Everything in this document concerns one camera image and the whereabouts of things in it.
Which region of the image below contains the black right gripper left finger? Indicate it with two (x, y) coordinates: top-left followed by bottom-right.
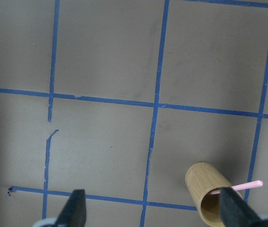
(54, 189), (87, 227)

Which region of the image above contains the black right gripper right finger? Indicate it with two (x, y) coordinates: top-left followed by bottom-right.
(219, 187), (268, 227)

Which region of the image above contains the pink chopstick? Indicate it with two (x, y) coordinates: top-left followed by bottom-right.
(207, 180), (263, 195)

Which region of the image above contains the bamboo cylinder holder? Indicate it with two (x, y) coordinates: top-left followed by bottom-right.
(185, 162), (232, 227)

